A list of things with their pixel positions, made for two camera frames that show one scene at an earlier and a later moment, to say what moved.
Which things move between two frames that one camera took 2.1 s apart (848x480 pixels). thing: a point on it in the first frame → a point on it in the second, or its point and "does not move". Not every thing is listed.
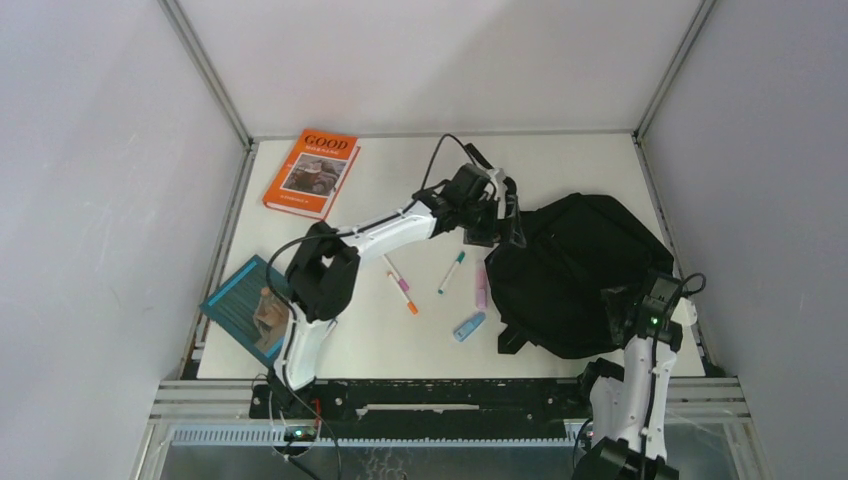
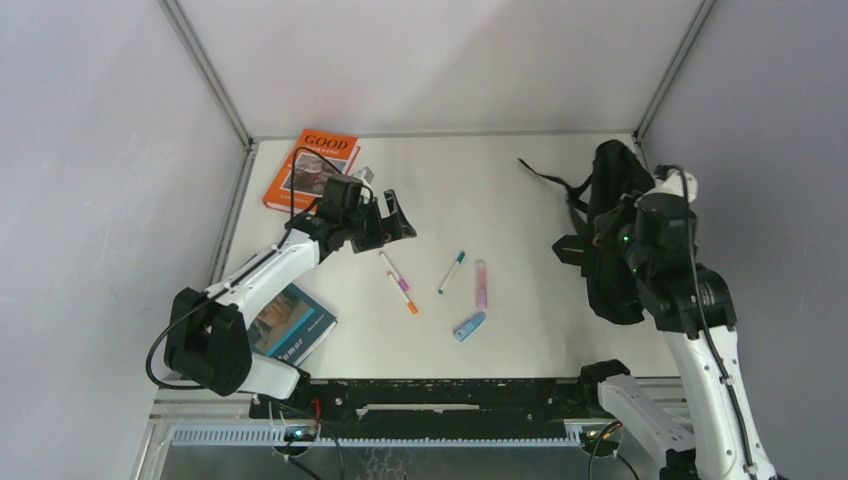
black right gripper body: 617,299 → 614,233
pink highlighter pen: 481,289 does not move
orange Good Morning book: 313,174 does not move
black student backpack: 549,293 → 618,172
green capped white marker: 459,260 does not move
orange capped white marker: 411,306 does not move
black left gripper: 490,235 → 392,228
